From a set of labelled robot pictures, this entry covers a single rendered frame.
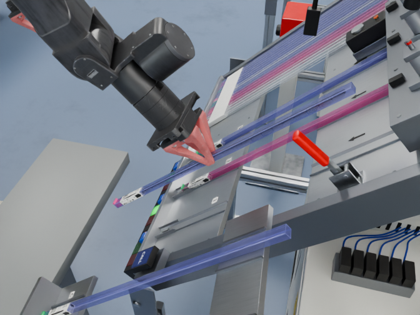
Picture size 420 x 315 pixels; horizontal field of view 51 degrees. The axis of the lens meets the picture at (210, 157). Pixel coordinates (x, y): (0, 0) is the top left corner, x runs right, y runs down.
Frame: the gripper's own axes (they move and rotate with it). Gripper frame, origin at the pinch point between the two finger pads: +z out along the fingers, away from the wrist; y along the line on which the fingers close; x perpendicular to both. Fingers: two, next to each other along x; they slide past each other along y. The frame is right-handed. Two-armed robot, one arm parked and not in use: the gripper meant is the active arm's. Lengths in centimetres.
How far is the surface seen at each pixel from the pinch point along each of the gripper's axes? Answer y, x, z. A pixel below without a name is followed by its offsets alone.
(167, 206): 7.4, 24.7, 9.8
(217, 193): 5.6, 9.8, 10.5
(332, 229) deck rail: -9.4, -14.8, 13.3
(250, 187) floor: 85, 68, 67
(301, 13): 96, 8, 16
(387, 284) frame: 6.2, -5.1, 47.5
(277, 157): 96, 54, 65
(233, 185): 5.9, 5.7, 10.5
